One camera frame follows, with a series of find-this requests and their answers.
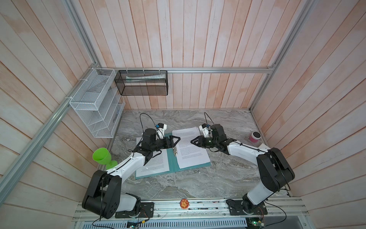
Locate printed paper sheet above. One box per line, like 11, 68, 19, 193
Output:
135, 149, 170, 179
172, 127, 211, 170

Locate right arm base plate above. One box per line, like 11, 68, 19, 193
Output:
226, 199, 268, 216

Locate teal paper folder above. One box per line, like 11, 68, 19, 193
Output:
135, 132, 212, 180

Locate pink cylindrical speaker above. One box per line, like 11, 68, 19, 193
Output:
249, 131, 262, 143

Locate white wire mesh shelf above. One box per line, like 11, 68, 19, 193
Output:
70, 68, 125, 138

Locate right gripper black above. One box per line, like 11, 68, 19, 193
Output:
191, 135, 218, 148

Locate aluminium front rail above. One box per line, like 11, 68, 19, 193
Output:
72, 197, 309, 222

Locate white power socket cube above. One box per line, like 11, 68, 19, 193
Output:
259, 143, 270, 150

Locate red round sticker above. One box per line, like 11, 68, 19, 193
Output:
180, 198, 190, 210

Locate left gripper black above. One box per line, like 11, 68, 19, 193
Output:
151, 135, 181, 151

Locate silver folder clip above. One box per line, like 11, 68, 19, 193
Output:
173, 147, 178, 156

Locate black mesh wall basket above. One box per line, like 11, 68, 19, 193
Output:
114, 70, 169, 96

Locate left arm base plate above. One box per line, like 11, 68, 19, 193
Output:
115, 202, 154, 219

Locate green plastic goblet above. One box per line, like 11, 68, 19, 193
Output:
92, 148, 118, 170

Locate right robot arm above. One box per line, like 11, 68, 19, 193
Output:
190, 124, 295, 215

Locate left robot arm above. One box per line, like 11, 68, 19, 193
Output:
82, 128, 181, 219

